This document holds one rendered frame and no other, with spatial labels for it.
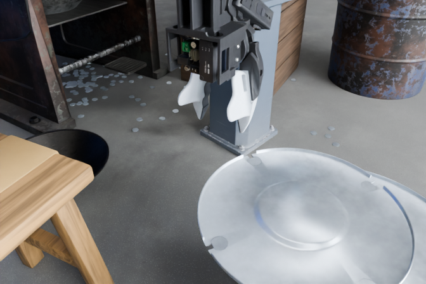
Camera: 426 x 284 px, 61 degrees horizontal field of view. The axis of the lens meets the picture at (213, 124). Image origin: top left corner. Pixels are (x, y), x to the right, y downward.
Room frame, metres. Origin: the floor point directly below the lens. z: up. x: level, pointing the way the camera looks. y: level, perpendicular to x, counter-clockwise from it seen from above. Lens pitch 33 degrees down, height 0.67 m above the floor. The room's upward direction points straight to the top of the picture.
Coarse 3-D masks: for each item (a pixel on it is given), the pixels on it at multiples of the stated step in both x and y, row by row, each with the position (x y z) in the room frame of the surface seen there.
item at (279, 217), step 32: (288, 160) 0.48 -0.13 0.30; (320, 160) 0.48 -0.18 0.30; (224, 192) 0.40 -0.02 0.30; (256, 192) 0.40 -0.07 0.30; (288, 192) 0.39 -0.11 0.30; (320, 192) 0.39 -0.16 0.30; (352, 192) 0.40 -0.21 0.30; (384, 192) 0.40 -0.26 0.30; (224, 224) 0.34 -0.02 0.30; (256, 224) 0.34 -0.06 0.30; (288, 224) 0.33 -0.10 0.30; (320, 224) 0.33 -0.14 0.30; (352, 224) 0.34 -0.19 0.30; (384, 224) 0.34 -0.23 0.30; (224, 256) 0.29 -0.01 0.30; (256, 256) 0.29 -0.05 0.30; (288, 256) 0.29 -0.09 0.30; (320, 256) 0.29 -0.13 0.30; (352, 256) 0.29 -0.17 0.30; (384, 256) 0.29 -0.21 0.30
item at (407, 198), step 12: (384, 180) 0.43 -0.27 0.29; (396, 192) 0.41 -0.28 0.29; (408, 192) 0.41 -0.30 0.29; (408, 204) 0.38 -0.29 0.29; (420, 204) 0.38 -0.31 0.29; (420, 216) 0.36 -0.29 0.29; (420, 228) 0.34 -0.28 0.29; (420, 240) 0.32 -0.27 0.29; (420, 252) 0.30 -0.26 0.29; (420, 264) 0.28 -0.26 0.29; (408, 276) 0.26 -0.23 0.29; (420, 276) 0.26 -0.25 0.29
